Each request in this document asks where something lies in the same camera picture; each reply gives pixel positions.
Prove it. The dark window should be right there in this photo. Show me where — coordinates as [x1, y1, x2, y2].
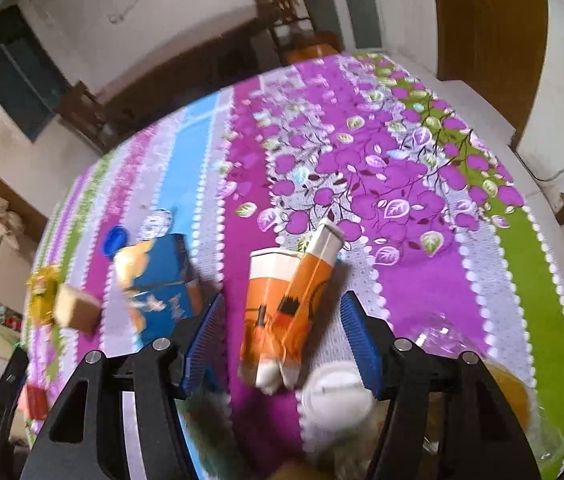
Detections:
[0, 6, 69, 142]

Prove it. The blue milk carton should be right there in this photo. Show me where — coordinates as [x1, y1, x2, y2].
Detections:
[114, 233, 204, 347]

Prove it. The white round lid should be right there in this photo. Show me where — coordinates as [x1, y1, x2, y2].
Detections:
[299, 361, 375, 431]

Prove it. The wooden chair right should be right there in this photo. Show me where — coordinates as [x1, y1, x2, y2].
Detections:
[254, 0, 342, 65]

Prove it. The small orange white carton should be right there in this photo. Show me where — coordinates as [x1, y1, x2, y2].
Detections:
[238, 220, 345, 396]

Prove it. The blue bottle cap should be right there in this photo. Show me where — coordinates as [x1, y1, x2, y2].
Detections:
[101, 224, 129, 261]

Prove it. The round dark wooden table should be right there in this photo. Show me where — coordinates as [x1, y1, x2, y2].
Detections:
[98, 6, 267, 131]

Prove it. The brown wooden door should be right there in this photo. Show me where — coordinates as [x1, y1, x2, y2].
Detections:
[435, 0, 549, 150]

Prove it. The red paper box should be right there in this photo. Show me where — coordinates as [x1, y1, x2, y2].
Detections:
[18, 382, 49, 420]

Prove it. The green knitted cloth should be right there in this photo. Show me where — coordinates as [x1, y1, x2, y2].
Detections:
[177, 393, 241, 479]

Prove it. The gold foil wrapped candy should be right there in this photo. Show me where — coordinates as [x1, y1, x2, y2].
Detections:
[27, 264, 61, 327]

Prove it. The transparent round lid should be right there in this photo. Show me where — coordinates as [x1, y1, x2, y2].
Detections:
[139, 208, 172, 240]

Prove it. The white glass double door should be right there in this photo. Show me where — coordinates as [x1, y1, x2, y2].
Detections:
[304, 0, 384, 52]

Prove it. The wooden chair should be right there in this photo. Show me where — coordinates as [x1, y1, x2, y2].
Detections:
[56, 80, 120, 154]
[254, 0, 342, 65]

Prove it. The wooden chair left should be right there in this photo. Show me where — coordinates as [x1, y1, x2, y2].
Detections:
[56, 80, 120, 154]

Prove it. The purple floral striped tablecloth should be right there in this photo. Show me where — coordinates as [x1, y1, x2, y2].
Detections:
[23, 52, 564, 479]

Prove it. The brown bread in plastic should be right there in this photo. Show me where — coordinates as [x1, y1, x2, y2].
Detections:
[404, 312, 564, 472]

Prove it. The yellow sponge cube far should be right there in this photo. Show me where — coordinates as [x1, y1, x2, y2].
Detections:
[53, 284, 102, 336]

